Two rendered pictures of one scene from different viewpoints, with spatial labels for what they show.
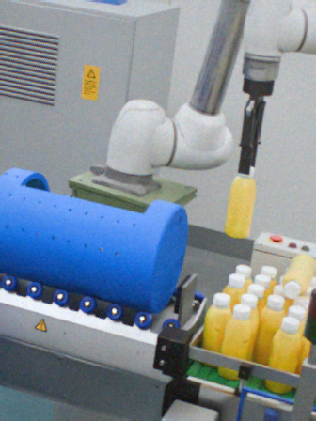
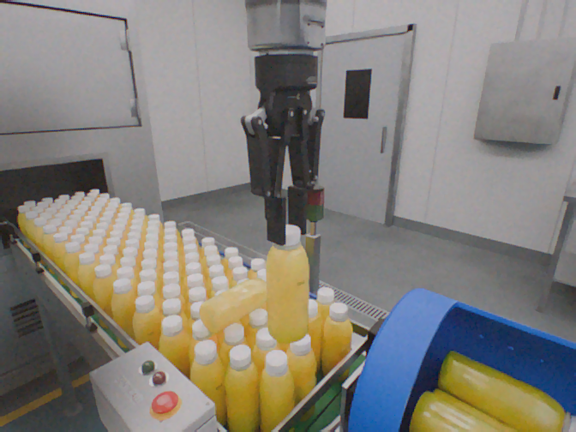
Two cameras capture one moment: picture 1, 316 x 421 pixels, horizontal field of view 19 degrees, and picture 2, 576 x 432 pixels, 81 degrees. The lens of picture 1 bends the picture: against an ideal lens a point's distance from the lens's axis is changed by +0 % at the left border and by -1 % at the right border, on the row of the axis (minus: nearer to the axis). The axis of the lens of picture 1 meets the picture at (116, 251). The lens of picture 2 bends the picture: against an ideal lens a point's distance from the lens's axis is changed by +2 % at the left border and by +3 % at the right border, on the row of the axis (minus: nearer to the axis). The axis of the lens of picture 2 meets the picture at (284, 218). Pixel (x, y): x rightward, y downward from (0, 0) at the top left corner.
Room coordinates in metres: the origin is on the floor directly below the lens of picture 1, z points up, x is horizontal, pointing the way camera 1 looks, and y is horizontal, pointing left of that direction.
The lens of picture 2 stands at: (2.68, -0.13, 1.52)
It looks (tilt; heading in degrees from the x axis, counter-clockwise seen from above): 20 degrees down; 202
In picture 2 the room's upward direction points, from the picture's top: straight up
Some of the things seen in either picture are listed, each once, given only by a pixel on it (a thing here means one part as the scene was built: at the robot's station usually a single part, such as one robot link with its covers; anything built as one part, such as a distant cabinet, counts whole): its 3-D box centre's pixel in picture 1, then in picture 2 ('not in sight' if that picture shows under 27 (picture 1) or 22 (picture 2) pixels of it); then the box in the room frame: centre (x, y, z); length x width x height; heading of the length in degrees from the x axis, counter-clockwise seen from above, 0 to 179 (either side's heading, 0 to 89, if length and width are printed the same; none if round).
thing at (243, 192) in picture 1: (241, 204); (287, 287); (2.26, -0.30, 1.24); 0.07 x 0.07 x 0.16
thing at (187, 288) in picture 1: (183, 302); (360, 399); (2.18, -0.19, 0.99); 0.10 x 0.02 x 0.12; 160
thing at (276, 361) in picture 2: (244, 271); (276, 361); (2.24, -0.33, 1.07); 0.04 x 0.04 x 0.02
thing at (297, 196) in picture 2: (245, 160); (297, 210); (2.24, -0.29, 1.36); 0.03 x 0.01 x 0.07; 70
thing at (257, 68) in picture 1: (260, 67); (285, 27); (2.27, -0.30, 1.59); 0.09 x 0.09 x 0.06
